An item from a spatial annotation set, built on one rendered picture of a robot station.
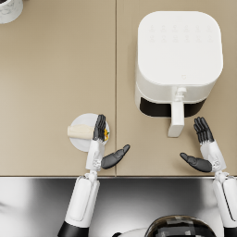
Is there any pale chicken roll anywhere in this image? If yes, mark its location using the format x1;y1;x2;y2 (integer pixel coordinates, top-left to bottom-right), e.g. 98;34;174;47
67;124;95;141

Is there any white air fryer drawer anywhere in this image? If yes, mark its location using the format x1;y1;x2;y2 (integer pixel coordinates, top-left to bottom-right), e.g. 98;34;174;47
139;86;207;139

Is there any white air fryer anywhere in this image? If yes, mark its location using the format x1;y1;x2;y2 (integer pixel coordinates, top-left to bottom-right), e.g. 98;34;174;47
134;10;224;111

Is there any white round plate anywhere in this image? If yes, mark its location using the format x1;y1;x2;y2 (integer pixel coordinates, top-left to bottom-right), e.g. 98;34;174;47
69;112;111;153

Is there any dark round robot body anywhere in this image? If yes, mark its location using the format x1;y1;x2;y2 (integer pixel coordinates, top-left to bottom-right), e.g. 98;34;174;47
112;215;218;237

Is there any white marbled pot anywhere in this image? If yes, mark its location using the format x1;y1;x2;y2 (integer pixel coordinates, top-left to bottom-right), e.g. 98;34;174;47
0;0;24;25

